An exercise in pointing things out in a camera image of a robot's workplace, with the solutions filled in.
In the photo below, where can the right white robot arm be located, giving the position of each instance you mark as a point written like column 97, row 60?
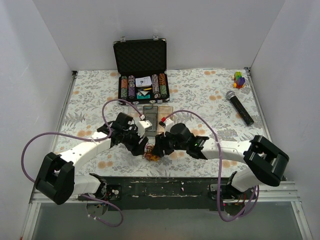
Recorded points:
column 266, row 163

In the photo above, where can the black handheld microphone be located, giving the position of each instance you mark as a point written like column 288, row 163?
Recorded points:
column 231, row 96

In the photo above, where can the floral table mat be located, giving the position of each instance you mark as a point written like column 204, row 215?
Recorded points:
column 198, row 97

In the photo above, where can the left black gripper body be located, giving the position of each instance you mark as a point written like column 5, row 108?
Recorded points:
column 137, row 145

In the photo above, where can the black poker chip case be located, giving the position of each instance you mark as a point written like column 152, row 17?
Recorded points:
column 142, row 58

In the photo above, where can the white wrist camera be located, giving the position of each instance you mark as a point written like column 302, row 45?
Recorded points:
column 143, row 126
column 166, row 124

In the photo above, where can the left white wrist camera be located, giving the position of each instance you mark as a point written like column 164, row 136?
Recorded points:
column 143, row 126

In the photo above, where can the colourful toy block train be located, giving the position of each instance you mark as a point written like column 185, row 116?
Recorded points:
column 238, row 80

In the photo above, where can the teal card box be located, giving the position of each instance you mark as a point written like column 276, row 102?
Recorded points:
column 142, row 95

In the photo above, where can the grey poker chip row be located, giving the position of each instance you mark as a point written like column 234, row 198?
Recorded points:
column 155, row 86

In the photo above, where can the orange green chip row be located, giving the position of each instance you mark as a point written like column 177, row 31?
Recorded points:
column 162, row 85

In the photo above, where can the clear plastic organizer box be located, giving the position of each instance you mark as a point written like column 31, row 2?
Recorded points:
column 155, row 113

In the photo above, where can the purple poker chip row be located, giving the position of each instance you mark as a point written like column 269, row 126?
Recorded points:
column 131, row 87

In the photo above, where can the white playing card deck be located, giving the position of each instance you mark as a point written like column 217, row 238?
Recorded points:
column 142, row 82

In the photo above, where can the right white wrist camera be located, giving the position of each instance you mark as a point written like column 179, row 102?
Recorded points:
column 166, row 124

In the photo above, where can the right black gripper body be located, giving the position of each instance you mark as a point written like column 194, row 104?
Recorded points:
column 161, row 146

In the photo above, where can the orange poker chip row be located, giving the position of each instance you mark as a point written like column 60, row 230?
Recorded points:
column 124, row 88

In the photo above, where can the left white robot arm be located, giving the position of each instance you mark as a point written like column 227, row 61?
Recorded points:
column 57, row 177

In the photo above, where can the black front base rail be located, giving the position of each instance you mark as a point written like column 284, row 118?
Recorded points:
column 159, row 193

